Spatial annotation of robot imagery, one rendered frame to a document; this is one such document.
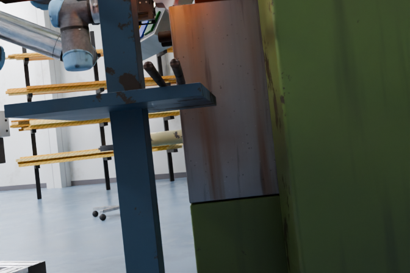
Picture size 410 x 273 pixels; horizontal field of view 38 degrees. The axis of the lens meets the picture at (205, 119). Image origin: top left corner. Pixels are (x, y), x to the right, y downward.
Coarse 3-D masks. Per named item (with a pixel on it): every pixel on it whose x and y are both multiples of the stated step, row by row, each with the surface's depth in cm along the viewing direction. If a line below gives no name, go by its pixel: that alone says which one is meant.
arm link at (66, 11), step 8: (56, 0) 155; (64, 0) 154; (72, 0) 154; (88, 0) 154; (48, 8) 154; (56, 8) 154; (64, 8) 153; (72, 8) 153; (80, 8) 153; (88, 8) 153; (56, 16) 154; (64, 16) 154; (72, 16) 153; (80, 16) 154; (88, 16) 154; (56, 24) 155; (64, 24) 154; (72, 24) 153; (80, 24) 154
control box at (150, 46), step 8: (184, 0) 198; (192, 0) 200; (160, 8) 201; (160, 16) 195; (168, 16) 196; (160, 24) 195; (168, 24) 196; (152, 32) 196; (144, 40) 203; (152, 40) 200; (144, 48) 212; (152, 48) 208; (160, 48) 205; (144, 56) 221
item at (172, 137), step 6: (156, 132) 192; (162, 132) 192; (168, 132) 191; (174, 132) 191; (180, 132) 191; (156, 138) 191; (162, 138) 191; (168, 138) 191; (174, 138) 191; (180, 138) 191; (156, 144) 192; (162, 144) 192; (168, 144) 193
